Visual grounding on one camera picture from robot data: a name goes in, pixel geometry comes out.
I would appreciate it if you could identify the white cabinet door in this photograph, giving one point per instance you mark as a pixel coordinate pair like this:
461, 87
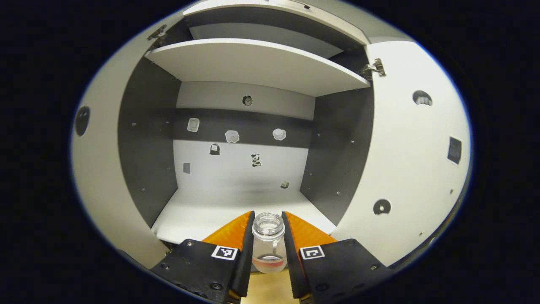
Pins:
413, 169
101, 190

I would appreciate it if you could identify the white and grey cabinet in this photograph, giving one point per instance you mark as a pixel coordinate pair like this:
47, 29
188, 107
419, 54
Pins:
143, 147

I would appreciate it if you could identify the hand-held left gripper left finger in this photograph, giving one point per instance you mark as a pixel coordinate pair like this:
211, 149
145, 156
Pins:
202, 266

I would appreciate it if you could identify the metal door hinge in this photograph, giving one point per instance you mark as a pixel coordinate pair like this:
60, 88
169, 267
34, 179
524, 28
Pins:
157, 36
373, 69

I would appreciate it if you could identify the white cabinet shelf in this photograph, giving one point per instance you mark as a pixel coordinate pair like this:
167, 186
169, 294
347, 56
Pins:
261, 63

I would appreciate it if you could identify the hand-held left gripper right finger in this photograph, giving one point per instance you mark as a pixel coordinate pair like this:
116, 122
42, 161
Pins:
337, 270

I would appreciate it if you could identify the clear plastic bottle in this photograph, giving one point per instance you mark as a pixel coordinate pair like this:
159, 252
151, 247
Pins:
270, 245

